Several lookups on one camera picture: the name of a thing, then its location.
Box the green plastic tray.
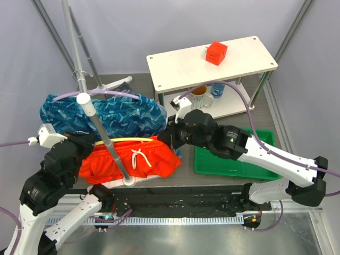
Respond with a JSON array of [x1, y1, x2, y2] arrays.
[[193, 127, 282, 181]]

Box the purple clothes hanger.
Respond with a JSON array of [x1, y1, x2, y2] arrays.
[[53, 89, 140, 101]]

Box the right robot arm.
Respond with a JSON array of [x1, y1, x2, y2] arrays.
[[158, 110, 326, 210]]

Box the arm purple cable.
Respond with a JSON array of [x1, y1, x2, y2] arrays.
[[0, 140, 133, 253], [178, 80, 340, 233]]

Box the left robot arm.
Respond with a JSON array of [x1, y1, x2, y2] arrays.
[[1, 133, 113, 254]]

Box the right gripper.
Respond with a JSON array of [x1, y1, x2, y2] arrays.
[[159, 113, 211, 149]]

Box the white patterned mug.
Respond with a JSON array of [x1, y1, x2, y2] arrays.
[[189, 85, 214, 109]]

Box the dark blue book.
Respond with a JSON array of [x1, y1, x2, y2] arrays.
[[114, 82, 135, 95]]

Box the grey clothes rack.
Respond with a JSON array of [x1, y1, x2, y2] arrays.
[[62, 1, 160, 185]]

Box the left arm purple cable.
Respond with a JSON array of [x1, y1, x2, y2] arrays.
[[0, 140, 133, 253]]

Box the red cube power socket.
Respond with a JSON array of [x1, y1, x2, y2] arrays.
[[206, 41, 228, 66]]

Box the blue patterned shorts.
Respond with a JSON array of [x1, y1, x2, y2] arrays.
[[40, 91, 167, 141]]

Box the white two-tier shelf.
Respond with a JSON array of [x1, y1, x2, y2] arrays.
[[146, 36, 278, 116]]

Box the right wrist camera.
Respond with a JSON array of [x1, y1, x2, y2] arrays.
[[170, 96, 192, 124]]

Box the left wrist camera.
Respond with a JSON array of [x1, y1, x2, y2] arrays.
[[27, 123, 67, 149]]

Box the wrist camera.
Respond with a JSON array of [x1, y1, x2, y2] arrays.
[[27, 123, 67, 149], [170, 96, 192, 124]]

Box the blue cup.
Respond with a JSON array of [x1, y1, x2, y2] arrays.
[[210, 83, 225, 99]]

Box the yellow clothes hanger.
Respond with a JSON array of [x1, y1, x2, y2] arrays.
[[110, 137, 153, 143]]

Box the orange shorts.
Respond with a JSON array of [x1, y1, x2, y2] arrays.
[[79, 136, 181, 184]]

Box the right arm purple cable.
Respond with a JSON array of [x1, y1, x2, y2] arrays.
[[178, 80, 340, 233]]

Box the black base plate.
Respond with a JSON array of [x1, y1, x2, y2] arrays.
[[101, 185, 271, 214]]

